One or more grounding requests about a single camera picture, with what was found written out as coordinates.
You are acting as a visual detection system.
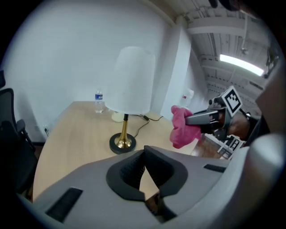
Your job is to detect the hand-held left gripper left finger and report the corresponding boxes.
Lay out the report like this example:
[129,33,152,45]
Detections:
[33,149,162,229]

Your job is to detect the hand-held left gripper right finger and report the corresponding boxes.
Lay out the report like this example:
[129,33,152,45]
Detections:
[144,145,232,222]

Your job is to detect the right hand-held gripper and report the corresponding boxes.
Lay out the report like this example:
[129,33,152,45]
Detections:
[185,86,244,141]

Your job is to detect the pink cloth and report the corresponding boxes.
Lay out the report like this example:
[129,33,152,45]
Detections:
[169,105,202,150]

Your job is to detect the white table lamp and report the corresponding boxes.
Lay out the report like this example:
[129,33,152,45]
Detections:
[105,46,156,155]

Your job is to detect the person's right forearm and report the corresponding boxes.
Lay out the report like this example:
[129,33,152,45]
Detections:
[245,110,272,144]

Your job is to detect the person's right hand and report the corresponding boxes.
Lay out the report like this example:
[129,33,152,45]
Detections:
[229,113,250,140]

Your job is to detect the clear water jug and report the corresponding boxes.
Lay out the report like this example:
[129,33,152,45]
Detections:
[180,88,194,107]

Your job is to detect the white table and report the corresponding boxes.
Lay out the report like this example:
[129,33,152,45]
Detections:
[218,134,244,161]

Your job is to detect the long ceiling light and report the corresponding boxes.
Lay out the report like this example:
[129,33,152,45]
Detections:
[219,54,265,76]

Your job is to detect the person's head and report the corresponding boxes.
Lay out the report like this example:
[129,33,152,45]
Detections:
[256,62,286,137]

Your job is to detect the pink flowers in cream pot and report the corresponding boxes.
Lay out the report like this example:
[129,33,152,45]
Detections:
[111,110,125,123]

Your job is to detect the clear water bottle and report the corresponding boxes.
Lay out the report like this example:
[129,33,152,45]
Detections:
[94,89,105,114]

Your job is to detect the black mesh headrest office chair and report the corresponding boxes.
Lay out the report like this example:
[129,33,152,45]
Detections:
[0,70,38,195]

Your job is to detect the black lamp power cable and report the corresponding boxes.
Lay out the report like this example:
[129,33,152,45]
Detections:
[133,113,164,138]

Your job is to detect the black head camera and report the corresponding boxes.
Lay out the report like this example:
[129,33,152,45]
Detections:
[207,0,243,12]

